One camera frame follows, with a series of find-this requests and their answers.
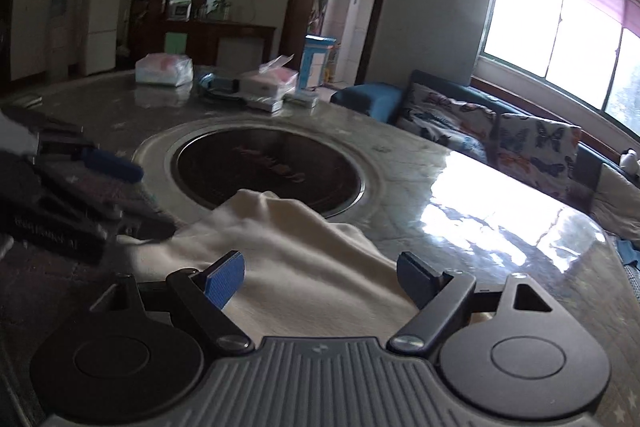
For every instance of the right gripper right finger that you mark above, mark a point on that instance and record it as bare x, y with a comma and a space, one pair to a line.
443, 302

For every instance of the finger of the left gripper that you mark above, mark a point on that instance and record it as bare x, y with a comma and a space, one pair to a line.
93, 158
64, 200

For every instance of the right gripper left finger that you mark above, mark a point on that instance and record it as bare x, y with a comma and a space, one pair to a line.
197, 300

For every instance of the cream beige garment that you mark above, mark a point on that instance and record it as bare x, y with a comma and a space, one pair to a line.
304, 276

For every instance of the round black induction cooktop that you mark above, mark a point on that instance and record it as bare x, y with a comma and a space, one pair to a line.
212, 167

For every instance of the white refrigerator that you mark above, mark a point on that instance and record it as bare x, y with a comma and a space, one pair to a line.
98, 49

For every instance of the plastic wrapped tissue pack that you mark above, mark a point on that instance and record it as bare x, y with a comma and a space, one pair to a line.
164, 70

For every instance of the teal black wristband device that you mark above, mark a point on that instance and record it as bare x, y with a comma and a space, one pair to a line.
212, 83

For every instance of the left butterfly pillow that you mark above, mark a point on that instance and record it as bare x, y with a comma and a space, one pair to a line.
461, 126

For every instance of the butterfly pillow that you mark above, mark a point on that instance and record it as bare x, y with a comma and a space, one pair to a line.
461, 126
538, 152

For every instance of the right butterfly pillow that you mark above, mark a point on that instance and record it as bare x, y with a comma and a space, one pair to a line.
538, 152

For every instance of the blue cloth on sofa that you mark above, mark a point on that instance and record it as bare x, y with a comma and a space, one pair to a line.
628, 253

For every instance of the pink white tissue box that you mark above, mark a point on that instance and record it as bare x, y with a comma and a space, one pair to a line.
271, 80

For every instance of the plain beige pillow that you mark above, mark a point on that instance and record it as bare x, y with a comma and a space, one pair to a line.
616, 205

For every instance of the blue corner sofa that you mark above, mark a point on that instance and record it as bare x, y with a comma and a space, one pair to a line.
383, 102

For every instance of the small green card box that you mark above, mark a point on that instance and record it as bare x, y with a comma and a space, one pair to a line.
302, 98

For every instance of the panda plush toy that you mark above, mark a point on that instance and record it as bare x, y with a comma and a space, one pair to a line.
629, 162

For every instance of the blue white small cabinet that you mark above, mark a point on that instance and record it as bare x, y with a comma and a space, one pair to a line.
312, 67

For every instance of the window with green frame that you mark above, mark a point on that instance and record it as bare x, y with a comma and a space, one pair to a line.
588, 49

